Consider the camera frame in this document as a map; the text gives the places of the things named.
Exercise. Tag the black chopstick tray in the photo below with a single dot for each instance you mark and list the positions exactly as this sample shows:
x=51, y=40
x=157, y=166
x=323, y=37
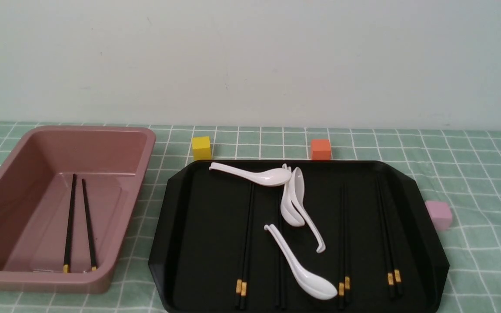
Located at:
x=249, y=250
x=243, y=255

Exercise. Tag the white spoon top horizontal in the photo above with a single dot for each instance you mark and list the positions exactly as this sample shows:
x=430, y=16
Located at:
x=272, y=177

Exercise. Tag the yellow cube block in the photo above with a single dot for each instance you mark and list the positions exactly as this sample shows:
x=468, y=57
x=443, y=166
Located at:
x=201, y=148

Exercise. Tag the white spoon centre outer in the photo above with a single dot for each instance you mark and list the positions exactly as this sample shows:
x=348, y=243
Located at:
x=304, y=213

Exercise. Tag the orange cube block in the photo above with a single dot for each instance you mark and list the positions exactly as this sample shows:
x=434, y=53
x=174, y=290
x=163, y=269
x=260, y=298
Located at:
x=321, y=149

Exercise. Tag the white spoon centre inner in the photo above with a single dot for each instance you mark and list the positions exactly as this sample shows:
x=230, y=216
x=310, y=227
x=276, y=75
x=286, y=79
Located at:
x=287, y=208

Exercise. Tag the black plastic tray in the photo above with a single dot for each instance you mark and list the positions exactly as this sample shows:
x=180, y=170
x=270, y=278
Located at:
x=194, y=259

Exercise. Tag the white spoon lower front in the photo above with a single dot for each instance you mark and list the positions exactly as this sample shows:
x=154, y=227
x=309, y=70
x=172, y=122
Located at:
x=315, y=285

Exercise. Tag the black chopstick centre-right right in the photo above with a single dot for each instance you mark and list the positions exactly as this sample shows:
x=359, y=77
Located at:
x=347, y=247

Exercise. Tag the black chopstick centre-right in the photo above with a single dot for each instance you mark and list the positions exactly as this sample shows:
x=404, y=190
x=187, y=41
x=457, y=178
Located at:
x=347, y=247
x=341, y=286

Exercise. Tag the black chopstick centre-right left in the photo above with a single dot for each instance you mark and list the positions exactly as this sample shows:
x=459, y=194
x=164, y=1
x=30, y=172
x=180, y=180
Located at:
x=341, y=286

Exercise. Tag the black chopstick far right left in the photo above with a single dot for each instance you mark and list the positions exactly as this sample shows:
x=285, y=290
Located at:
x=389, y=264

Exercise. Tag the black chopstick in bin right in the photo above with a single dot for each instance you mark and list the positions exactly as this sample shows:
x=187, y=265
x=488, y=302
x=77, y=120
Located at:
x=90, y=233

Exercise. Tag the black chopstick in bin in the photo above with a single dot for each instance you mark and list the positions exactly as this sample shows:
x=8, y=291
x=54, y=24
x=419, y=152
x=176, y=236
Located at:
x=70, y=223
x=90, y=233

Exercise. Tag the pink cube block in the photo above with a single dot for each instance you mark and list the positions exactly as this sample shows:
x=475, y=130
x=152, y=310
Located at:
x=440, y=214

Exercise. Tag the black chopstick in bin left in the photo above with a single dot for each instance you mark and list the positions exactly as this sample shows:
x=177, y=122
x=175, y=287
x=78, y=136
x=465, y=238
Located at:
x=70, y=223

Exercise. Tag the green checkered tablecloth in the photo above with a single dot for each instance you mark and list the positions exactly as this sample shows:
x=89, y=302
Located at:
x=460, y=167

